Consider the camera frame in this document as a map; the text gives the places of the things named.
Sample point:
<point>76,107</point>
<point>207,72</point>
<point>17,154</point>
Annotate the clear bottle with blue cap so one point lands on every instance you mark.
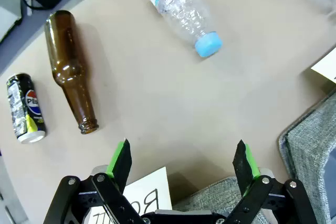
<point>178,9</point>

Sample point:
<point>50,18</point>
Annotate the white cabinet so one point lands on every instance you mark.
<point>8,16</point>

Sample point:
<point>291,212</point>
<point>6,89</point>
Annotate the white tent card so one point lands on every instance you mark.
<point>326,66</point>
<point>149,190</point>

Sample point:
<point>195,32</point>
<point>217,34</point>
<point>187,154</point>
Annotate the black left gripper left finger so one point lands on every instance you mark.
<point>119,163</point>

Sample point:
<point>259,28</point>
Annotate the brown glass bottle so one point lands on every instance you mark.
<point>65,58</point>

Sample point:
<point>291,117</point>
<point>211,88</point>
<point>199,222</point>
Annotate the grey fabric plastic basket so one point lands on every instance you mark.
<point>307,142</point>

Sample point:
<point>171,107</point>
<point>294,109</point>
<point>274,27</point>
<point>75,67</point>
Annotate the black Pepsi can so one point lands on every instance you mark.
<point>29,106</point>

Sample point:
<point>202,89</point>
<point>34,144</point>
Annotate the grey fabric bottle basket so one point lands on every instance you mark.
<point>210,195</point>

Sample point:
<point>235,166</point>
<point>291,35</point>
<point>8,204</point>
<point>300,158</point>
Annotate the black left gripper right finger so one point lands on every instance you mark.
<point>245,166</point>

